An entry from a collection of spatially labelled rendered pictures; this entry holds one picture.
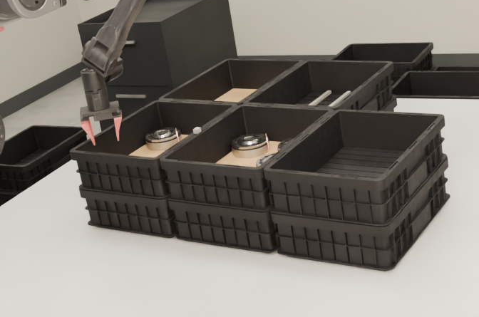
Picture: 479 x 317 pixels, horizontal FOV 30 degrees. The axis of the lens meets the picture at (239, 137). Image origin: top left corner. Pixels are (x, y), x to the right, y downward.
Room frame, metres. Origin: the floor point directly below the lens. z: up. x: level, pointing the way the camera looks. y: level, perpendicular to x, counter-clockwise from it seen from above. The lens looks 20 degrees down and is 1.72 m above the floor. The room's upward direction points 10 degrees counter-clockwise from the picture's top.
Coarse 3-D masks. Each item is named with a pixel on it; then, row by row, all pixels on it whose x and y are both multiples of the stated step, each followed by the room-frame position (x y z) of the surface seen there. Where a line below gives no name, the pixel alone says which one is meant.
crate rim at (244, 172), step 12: (240, 108) 2.35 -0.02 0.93; (264, 108) 2.32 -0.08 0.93; (276, 108) 2.30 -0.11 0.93; (288, 108) 2.28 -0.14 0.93; (300, 108) 2.26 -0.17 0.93; (312, 108) 2.24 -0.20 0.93; (324, 108) 2.23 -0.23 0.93; (216, 120) 2.27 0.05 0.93; (204, 132) 2.20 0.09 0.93; (180, 144) 2.14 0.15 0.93; (288, 144) 2.01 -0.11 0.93; (168, 156) 2.07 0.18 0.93; (276, 156) 1.95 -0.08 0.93; (168, 168) 2.04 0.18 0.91; (180, 168) 2.01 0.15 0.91; (192, 168) 1.99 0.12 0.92; (204, 168) 1.97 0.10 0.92; (216, 168) 1.95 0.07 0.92; (228, 168) 1.93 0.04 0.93; (240, 168) 1.91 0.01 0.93; (252, 168) 1.90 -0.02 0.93
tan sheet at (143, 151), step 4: (184, 136) 2.47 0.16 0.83; (140, 148) 2.43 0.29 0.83; (144, 148) 2.42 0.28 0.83; (132, 152) 2.41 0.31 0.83; (136, 152) 2.40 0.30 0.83; (140, 152) 2.39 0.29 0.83; (144, 152) 2.39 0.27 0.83; (148, 152) 2.38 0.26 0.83; (152, 152) 2.38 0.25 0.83; (156, 152) 2.37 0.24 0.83; (160, 152) 2.37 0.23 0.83; (144, 156) 2.36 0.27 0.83; (148, 156) 2.36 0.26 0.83; (152, 156) 2.35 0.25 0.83; (156, 156) 2.34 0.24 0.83
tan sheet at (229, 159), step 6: (270, 144) 2.29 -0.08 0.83; (276, 144) 2.28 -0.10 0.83; (270, 150) 2.24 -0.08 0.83; (276, 150) 2.24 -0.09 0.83; (228, 156) 2.25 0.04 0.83; (234, 156) 2.25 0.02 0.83; (216, 162) 2.22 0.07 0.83; (222, 162) 2.21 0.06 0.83; (228, 162) 2.21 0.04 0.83; (234, 162) 2.20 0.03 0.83; (240, 162) 2.19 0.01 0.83; (246, 162) 2.19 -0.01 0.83; (252, 162) 2.18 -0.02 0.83
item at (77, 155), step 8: (152, 104) 2.51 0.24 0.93; (176, 104) 2.49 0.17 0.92; (184, 104) 2.48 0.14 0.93; (192, 104) 2.46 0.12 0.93; (200, 104) 2.44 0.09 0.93; (208, 104) 2.43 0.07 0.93; (216, 104) 2.41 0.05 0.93; (224, 104) 2.40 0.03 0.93; (232, 104) 2.39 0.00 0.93; (136, 112) 2.46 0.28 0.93; (224, 112) 2.33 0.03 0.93; (112, 128) 2.36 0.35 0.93; (96, 136) 2.31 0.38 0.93; (80, 144) 2.27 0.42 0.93; (176, 144) 2.14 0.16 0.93; (72, 152) 2.21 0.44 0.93; (80, 152) 2.20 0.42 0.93; (88, 152) 2.19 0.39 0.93; (96, 152) 2.18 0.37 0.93; (80, 160) 2.20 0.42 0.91; (88, 160) 2.18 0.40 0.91; (96, 160) 2.17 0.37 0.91; (104, 160) 2.15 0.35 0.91; (112, 160) 2.14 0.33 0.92; (120, 160) 2.12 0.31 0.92; (128, 160) 2.11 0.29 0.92; (136, 160) 2.09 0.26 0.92; (144, 160) 2.08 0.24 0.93; (152, 160) 2.06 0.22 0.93; (152, 168) 2.07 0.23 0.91
